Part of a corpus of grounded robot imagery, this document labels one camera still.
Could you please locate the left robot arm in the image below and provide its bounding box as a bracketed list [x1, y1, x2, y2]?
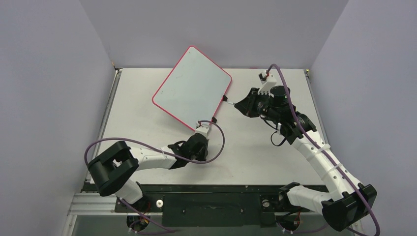
[87, 133, 209, 211]

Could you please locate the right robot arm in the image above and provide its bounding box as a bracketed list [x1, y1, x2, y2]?
[234, 86, 377, 232]

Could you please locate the pink framed whiteboard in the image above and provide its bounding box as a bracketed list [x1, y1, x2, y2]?
[151, 46, 232, 130]

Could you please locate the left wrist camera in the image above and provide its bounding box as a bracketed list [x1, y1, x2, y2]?
[194, 121, 211, 139]

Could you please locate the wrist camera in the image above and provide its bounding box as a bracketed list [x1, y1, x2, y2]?
[194, 121, 211, 139]
[258, 70, 277, 95]

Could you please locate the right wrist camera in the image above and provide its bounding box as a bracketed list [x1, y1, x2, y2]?
[258, 70, 277, 95]

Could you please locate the black table front rail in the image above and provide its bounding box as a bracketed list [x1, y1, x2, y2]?
[81, 182, 329, 228]

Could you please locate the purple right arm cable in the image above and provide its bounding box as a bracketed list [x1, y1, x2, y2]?
[266, 63, 381, 236]

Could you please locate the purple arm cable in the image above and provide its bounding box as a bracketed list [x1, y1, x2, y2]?
[266, 63, 381, 236]
[84, 120, 225, 183]

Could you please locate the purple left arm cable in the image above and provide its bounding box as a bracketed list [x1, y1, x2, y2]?
[84, 120, 225, 183]

